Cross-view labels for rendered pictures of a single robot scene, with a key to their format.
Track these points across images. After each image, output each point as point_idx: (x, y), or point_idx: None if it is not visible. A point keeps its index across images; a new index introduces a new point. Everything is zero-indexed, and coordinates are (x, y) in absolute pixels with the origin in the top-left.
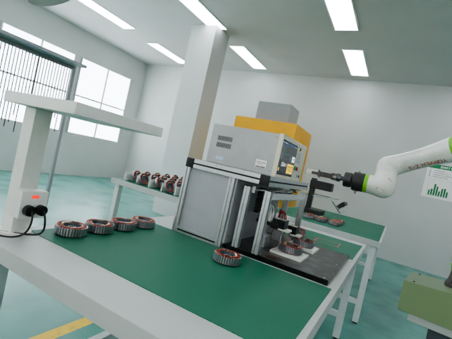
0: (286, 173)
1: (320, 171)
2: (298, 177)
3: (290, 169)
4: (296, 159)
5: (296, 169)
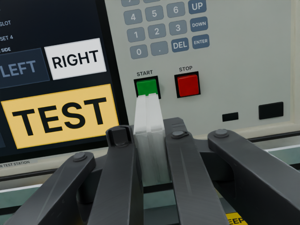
0: (27, 146)
1: (61, 168)
2: (277, 113)
3: (71, 114)
4: (146, 37)
5: (178, 88)
